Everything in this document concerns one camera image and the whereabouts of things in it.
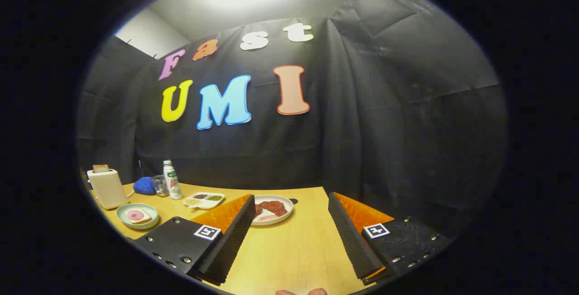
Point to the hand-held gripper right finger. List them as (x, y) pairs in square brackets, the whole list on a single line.
[(350, 240)]

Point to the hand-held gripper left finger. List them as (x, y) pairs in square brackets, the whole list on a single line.
[(230, 245)]

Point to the toasted bread slice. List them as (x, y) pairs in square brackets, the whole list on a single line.
[(100, 168)]

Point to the pale pink meat piece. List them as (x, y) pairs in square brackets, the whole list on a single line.
[(267, 217)]

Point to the white divided dish with beans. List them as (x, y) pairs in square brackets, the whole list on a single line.
[(204, 204)]

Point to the white bowl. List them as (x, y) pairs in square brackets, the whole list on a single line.
[(277, 221)]

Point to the dark red meat slices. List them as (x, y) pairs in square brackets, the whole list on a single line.
[(273, 206)]

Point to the pale green plate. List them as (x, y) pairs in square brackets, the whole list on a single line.
[(149, 223)]

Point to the white drink bottle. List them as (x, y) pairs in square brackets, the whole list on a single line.
[(172, 184)]

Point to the bread slice with crust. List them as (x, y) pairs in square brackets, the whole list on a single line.
[(145, 219)]

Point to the round pink ham slice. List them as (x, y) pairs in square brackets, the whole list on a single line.
[(135, 215)]

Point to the blue cloth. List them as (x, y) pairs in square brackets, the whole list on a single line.
[(144, 186)]

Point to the black backdrop cloth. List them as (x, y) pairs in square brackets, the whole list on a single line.
[(362, 127)]

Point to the white toaster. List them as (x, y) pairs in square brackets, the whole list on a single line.
[(108, 191)]

